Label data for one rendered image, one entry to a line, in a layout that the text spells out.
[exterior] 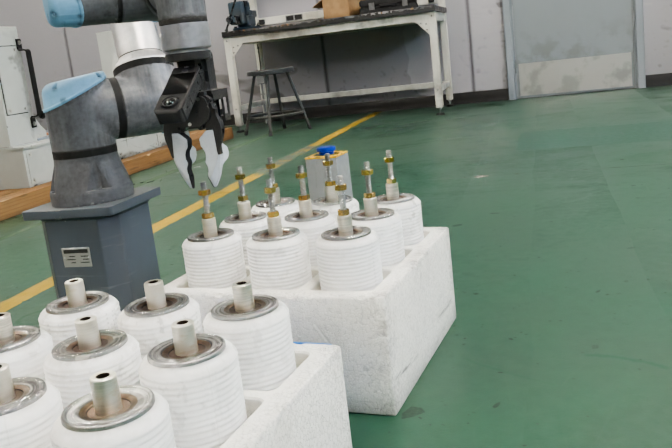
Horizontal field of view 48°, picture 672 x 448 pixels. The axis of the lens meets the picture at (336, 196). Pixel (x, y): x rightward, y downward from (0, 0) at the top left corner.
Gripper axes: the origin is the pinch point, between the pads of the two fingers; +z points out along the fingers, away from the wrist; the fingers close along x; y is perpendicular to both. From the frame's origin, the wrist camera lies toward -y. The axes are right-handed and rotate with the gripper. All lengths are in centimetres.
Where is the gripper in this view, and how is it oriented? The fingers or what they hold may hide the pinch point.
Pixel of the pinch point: (200, 180)
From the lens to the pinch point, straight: 120.6
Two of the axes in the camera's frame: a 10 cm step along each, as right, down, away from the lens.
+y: 2.7, -2.1, 9.4
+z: 1.1, 9.8, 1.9
